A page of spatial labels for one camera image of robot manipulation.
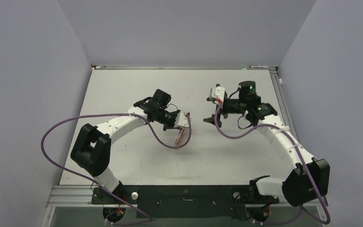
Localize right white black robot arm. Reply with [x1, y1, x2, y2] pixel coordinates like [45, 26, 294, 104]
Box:
[203, 81, 330, 207]

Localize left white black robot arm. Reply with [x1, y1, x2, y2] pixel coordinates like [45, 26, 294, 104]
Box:
[70, 89, 190, 203]

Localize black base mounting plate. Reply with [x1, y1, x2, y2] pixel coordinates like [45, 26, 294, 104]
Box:
[91, 184, 280, 220]

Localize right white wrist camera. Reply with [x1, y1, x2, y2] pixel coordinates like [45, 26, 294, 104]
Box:
[206, 84, 226, 105]

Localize right aluminium rail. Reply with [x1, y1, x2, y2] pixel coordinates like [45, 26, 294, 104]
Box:
[269, 67, 309, 178]

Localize aluminium rail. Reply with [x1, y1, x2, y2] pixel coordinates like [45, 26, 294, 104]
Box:
[269, 67, 309, 178]
[92, 65, 277, 71]
[48, 185, 317, 207]

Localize back aluminium rail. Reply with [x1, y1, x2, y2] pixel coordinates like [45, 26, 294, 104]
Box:
[92, 65, 277, 71]

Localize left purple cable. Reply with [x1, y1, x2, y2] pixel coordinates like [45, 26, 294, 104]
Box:
[40, 113, 192, 226]

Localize purple cable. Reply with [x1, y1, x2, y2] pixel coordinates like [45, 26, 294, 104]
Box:
[214, 100, 331, 226]
[40, 113, 192, 226]

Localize front aluminium rail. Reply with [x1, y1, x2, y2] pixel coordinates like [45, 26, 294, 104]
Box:
[48, 185, 317, 207]

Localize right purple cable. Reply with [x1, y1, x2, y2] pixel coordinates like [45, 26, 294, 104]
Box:
[214, 100, 331, 226]

